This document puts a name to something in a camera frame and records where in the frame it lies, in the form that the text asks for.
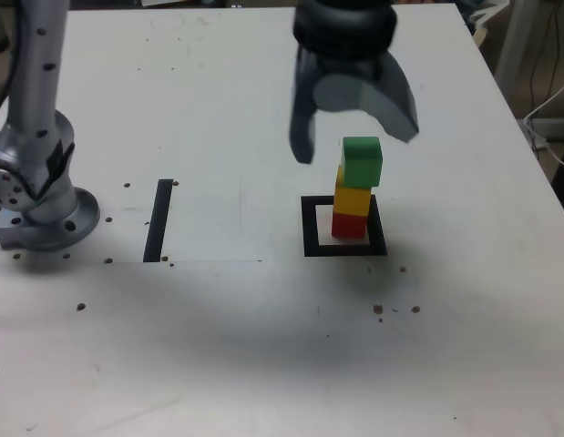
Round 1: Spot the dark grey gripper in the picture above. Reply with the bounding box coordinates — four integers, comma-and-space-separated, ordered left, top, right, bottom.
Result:
288, 46, 421, 165

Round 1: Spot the green cube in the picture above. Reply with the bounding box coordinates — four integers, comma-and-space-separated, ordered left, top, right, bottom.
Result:
339, 136, 384, 188

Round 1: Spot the yellow cube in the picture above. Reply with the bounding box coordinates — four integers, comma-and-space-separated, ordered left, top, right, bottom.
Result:
333, 164, 372, 218

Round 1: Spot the red cube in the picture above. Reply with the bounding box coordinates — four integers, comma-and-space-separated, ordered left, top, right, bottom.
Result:
331, 210, 368, 240

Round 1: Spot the black tape square outline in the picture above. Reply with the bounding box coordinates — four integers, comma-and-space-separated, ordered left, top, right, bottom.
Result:
300, 194, 387, 259

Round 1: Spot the black tape strip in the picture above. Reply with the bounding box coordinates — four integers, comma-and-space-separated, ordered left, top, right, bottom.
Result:
142, 178, 174, 264

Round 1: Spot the white cable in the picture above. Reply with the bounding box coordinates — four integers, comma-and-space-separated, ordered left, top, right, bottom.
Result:
523, 75, 564, 170

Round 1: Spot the thin black background cable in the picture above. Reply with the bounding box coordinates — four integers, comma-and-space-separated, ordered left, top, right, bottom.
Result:
529, 0, 561, 102

